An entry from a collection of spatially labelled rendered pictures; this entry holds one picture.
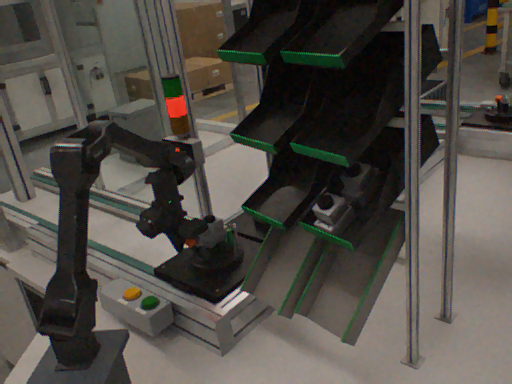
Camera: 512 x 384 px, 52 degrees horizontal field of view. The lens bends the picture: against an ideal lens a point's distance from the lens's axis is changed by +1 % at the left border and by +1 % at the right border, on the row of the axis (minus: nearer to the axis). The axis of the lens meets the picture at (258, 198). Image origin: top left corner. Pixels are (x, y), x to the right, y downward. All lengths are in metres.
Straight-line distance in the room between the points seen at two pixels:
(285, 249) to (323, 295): 0.14
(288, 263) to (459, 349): 0.41
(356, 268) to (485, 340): 0.35
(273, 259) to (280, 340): 0.20
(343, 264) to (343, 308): 0.09
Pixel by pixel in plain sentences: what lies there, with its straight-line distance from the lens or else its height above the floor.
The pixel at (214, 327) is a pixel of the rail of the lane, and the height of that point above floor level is 0.94.
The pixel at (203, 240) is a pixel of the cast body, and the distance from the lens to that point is 1.33.
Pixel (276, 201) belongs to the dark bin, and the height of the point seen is 1.21.
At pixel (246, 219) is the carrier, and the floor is 0.97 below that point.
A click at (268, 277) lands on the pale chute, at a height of 1.03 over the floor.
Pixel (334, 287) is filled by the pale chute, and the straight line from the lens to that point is 1.09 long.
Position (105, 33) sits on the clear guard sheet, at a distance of 1.67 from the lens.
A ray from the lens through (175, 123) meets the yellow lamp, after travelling 1.43.
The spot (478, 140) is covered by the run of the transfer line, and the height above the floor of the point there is 0.92.
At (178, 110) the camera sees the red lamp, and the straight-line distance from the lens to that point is 1.42.
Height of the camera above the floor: 1.68
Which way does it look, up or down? 25 degrees down
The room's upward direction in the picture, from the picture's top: 8 degrees counter-clockwise
